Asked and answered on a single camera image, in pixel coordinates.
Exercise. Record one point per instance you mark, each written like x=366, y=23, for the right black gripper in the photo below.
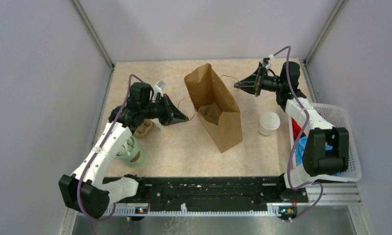
x=253, y=83

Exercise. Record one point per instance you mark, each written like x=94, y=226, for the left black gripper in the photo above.
x=176, y=115

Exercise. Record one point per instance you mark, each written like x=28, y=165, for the brown cardboard cup carrier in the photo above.
x=211, y=113

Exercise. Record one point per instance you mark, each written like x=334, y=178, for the white plastic cup lid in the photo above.
x=269, y=121

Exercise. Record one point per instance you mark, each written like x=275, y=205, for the brown paper bag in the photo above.
x=205, y=87

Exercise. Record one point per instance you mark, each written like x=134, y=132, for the white paper coffee cup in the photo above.
x=264, y=131

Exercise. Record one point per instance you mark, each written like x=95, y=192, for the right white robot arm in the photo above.
x=326, y=148

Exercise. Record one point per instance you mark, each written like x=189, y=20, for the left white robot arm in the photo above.
x=84, y=190

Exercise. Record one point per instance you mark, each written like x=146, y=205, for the stack of white paper cups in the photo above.
x=158, y=124

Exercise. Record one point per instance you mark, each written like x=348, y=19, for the stack of cardboard cup carriers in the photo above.
x=144, y=129

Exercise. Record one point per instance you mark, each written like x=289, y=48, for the red snack packet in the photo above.
x=296, y=126

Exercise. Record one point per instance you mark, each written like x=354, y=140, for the blue snack packet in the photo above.
x=300, y=149

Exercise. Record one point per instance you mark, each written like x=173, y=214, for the white plastic basket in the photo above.
x=348, y=123

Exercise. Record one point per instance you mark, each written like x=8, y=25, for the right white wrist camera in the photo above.
x=266, y=62

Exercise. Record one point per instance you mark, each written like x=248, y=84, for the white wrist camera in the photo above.
x=266, y=62
x=158, y=89

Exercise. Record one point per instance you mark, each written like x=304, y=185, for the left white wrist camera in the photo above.
x=158, y=89

